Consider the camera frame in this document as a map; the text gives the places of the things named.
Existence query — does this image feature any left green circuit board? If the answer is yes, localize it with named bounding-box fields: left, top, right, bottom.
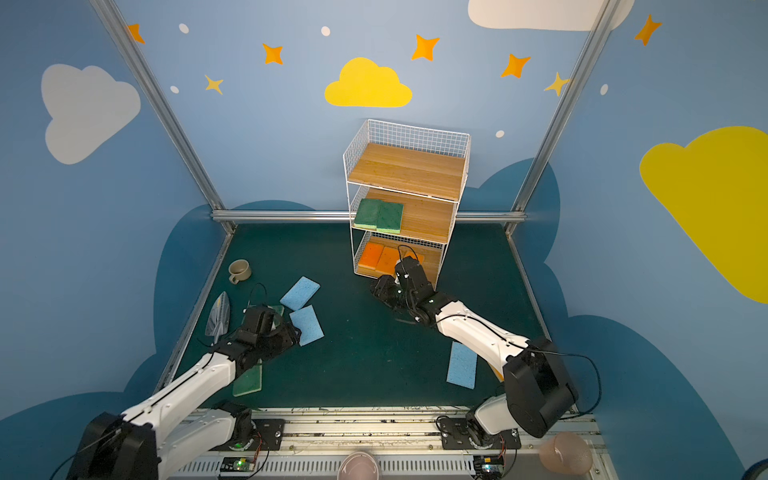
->
left=219, top=457, right=256, bottom=476

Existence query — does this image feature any grey metal garden trowel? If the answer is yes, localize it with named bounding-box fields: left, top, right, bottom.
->
left=204, top=292, right=231, bottom=344

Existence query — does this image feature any orange sponge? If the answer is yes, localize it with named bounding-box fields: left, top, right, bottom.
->
left=375, top=247, right=400, bottom=276
left=491, top=367, right=504, bottom=383
left=405, top=249, right=425, bottom=264
left=357, top=242, right=385, bottom=270

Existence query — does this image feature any green circuit board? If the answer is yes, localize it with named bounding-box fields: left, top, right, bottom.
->
left=472, top=456, right=505, bottom=480
left=219, top=457, right=256, bottom=476

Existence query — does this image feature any aluminium front rail frame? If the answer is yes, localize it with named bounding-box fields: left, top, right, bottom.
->
left=172, top=406, right=617, bottom=479

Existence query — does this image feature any blue sponge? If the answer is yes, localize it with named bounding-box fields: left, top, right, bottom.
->
left=280, top=276, right=320, bottom=311
left=446, top=341, right=477, bottom=390
left=290, top=305, right=324, bottom=346

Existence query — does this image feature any right green circuit board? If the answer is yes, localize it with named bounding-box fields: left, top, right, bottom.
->
left=472, top=456, right=505, bottom=480

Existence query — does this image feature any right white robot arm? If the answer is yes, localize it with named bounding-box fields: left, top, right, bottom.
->
left=371, top=257, right=579, bottom=446

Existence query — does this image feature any green sponge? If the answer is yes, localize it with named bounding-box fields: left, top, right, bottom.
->
left=376, top=202, right=404, bottom=235
left=232, top=363, right=263, bottom=397

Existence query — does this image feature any pink round object front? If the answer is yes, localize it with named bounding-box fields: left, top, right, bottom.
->
left=337, top=451, right=380, bottom=480

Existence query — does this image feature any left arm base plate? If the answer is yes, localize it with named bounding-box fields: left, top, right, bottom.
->
left=227, top=418, right=286, bottom=451

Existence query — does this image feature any beige ceramic mug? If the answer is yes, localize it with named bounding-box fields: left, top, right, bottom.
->
left=228, top=259, right=252, bottom=285

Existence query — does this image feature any white wire wooden shelf rack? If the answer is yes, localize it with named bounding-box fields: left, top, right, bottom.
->
left=343, top=119, right=471, bottom=282

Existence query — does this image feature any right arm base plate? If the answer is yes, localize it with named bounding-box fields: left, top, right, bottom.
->
left=435, top=415, right=522, bottom=450

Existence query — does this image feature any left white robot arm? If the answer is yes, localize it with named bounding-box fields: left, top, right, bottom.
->
left=67, top=305, right=302, bottom=479

